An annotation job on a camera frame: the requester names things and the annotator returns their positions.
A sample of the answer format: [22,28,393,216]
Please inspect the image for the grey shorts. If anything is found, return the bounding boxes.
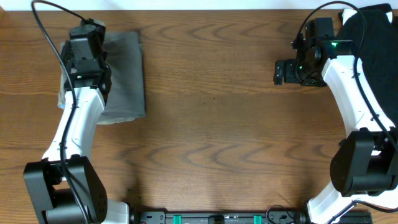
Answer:
[58,30,146,126]

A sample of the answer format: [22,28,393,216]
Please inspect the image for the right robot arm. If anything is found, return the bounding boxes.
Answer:
[274,34,397,223]

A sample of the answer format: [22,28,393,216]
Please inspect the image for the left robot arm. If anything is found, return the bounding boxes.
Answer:
[24,38,130,223]

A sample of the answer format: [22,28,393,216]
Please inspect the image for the folded khaki shorts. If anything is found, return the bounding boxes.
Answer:
[57,41,71,110]

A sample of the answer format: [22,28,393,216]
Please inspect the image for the white garment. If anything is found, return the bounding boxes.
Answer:
[341,8,398,210]

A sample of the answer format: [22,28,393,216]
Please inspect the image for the black garment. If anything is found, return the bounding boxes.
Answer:
[335,3,398,128]

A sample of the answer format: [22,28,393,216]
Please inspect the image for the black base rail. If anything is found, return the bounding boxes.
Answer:
[131,210,309,224]

